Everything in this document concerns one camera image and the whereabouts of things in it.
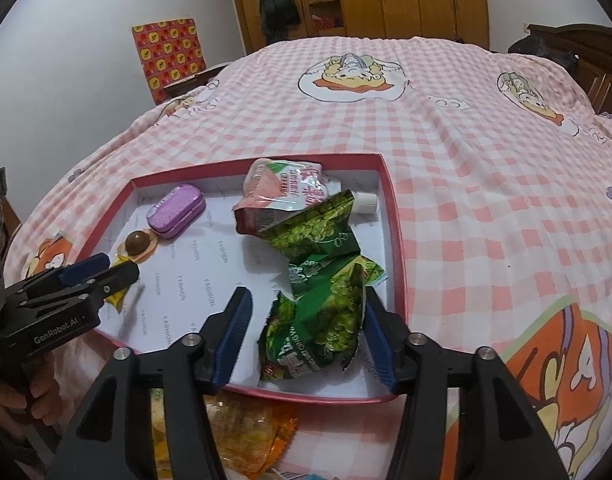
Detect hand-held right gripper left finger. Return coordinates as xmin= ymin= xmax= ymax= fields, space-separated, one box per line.
xmin=46 ymin=286 xmax=254 ymax=480

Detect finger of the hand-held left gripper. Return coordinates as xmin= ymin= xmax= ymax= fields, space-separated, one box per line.
xmin=22 ymin=261 xmax=141 ymax=317
xmin=6 ymin=254 xmax=112 ymax=302

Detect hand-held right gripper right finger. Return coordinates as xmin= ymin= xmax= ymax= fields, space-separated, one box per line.
xmin=362 ymin=284 xmax=569 ymax=480

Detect yellow candy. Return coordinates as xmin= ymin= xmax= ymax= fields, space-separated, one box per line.
xmin=104 ymin=255 xmax=137 ymax=312

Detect brown chocolate ball candy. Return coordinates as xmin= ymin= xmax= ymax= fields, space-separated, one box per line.
xmin=118 ymin=228 xmax=159 ymax=264

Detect shallow red cardboard box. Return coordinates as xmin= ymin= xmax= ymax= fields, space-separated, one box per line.
xmin=68 ymin=152 xmax=411 ymax=406

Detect large orange cracker packet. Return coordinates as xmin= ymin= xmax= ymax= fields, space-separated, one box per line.
xmin=150 ymin=390 xmax=299 ymax=480

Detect purple metal tin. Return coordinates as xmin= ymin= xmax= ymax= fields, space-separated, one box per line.
xmin=146 ymin=185 xmax=207 ymax=238

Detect pink drink pouch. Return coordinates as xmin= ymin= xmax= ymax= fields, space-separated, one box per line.
xmin=233 ymin=157 xmax=379 ymax=235

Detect person's left hand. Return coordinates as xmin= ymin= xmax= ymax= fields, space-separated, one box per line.
xmin=0 ymin=377 xmax=49 ymax=419

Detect red yellow patterned board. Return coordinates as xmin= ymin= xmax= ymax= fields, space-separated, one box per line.
xmin=132 ymin=18 xmax=207 ymax=106

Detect dark hanging clothes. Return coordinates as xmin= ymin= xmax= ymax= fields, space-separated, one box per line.
xmin=247 ymin=0 xmax=302 ymax=47

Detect dark cloth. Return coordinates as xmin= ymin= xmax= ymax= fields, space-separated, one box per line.
xmin=508 ymin=35 xmax=578 ymax=69

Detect wooden wardrobe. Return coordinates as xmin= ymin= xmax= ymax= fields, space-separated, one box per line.
xmin=203 ymin=0 xmax=490 ymax=56

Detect dark wooden headboard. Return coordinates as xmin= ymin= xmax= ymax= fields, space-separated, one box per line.
xmin=508 ymin=23 xmax=612 ymax=121

